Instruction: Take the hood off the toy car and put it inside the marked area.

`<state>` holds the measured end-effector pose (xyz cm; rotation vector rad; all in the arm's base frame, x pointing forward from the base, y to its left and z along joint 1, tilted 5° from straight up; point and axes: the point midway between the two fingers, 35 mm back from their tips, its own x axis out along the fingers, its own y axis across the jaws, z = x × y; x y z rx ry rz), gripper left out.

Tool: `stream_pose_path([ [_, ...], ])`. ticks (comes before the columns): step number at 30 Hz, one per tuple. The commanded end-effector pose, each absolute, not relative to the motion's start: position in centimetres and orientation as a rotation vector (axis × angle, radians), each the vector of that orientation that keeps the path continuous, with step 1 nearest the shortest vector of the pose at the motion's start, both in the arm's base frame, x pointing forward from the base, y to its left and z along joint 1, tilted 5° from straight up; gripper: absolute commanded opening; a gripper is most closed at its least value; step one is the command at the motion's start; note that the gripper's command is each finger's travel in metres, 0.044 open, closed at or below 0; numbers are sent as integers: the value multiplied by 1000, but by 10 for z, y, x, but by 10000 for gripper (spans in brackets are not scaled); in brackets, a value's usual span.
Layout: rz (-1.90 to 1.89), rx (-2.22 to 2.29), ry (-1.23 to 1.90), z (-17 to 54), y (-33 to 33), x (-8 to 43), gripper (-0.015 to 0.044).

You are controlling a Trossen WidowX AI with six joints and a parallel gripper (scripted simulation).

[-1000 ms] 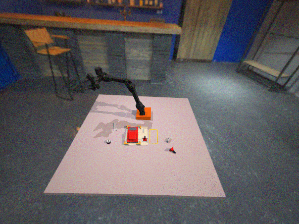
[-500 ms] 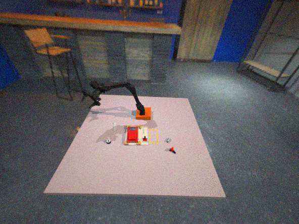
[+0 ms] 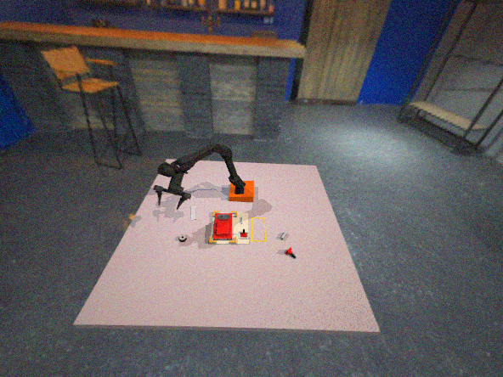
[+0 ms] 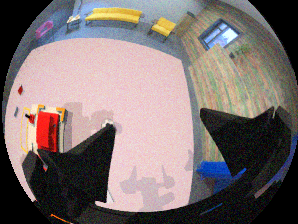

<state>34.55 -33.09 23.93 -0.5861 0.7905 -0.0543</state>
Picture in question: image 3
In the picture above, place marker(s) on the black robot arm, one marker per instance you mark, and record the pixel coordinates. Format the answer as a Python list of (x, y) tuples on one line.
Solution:
[(186, 162)]

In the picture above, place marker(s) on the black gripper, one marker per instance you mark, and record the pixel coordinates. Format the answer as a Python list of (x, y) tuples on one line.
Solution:
[(184, 195)]

